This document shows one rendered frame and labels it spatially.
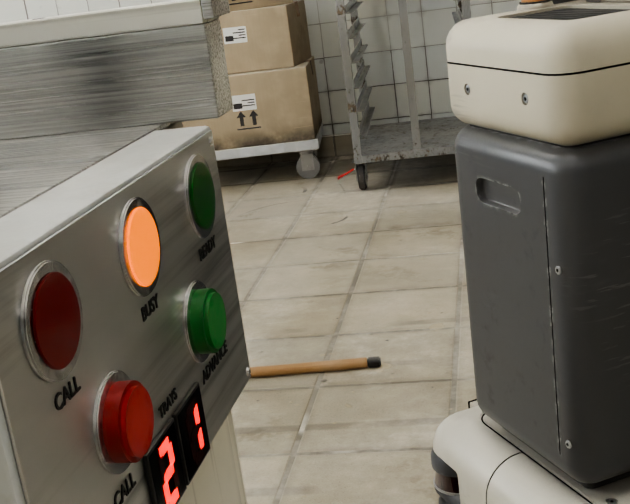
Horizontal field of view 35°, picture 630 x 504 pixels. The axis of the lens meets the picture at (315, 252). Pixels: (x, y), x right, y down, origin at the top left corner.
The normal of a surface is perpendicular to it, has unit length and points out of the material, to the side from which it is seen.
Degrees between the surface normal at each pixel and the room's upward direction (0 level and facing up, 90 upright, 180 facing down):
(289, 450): 0
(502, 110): 90
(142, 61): 90
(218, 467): 90
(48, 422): 90
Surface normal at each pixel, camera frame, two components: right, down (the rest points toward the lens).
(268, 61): -0.20, 0.36
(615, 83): 0.36, 0.23
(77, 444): 0.97, -0.07
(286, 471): -0.13, -0.95
